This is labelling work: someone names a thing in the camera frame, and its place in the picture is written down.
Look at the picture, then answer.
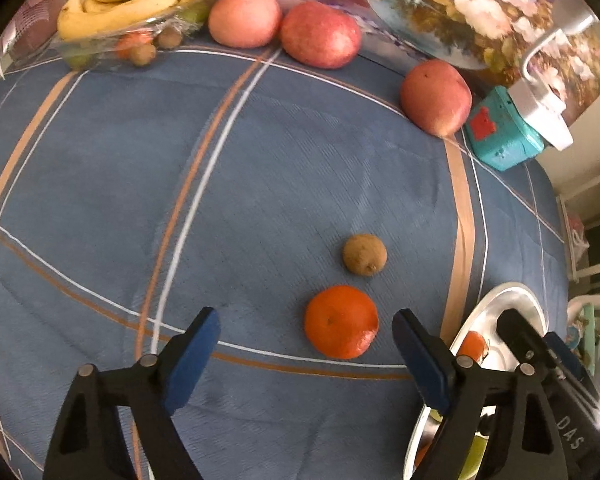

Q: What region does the orange tangerine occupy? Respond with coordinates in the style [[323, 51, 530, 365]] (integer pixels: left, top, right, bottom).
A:
[[303, 285, 379, 360], [457, 330, 489, 364]]

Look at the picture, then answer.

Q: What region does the green apple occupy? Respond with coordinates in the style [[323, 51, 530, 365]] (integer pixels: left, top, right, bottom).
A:
[[458, 434, 488, 480]]

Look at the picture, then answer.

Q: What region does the large steel bowl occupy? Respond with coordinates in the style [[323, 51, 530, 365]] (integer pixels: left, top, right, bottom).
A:
[[403, 282, 548, 479]]

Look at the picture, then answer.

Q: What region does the white shelf rack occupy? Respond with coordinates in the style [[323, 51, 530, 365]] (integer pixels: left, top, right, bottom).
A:
[[557, 174, 600, 298]]

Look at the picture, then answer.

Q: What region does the brown kiwi upper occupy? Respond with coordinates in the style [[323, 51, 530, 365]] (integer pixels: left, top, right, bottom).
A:
[[341, 233, 388, 276]]

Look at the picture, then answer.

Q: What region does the teal plastic box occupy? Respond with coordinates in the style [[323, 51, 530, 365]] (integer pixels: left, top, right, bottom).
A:
[[465, 86, 545, 171]]

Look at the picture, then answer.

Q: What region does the white lamp base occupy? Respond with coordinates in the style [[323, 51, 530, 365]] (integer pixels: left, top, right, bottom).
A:
[[507, 0, 597, 151]]

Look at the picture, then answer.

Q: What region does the big red apple right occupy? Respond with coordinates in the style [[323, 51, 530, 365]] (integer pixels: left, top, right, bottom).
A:
[[400, 60, 472, 138]]

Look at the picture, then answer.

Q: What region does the blue plaid tablecloth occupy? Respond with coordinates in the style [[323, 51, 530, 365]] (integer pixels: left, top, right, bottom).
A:
[[0, 38, 567, 479]]

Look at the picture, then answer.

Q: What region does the flower painting canvas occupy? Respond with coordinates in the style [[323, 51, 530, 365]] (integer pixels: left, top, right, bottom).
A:
[[224, 0, 600, 126]]

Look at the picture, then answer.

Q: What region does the red apple middle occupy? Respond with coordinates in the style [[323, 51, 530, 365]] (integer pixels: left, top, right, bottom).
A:
[[279, 1, 362, 70]]

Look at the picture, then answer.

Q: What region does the clear plastic fruit tray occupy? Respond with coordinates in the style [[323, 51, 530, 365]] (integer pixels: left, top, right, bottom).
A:
[[52, 0, 215, 70]]

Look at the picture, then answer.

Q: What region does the pale pink apple left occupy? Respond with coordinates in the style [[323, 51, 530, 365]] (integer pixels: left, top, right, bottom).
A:
[[208, 0, 283, 49]]

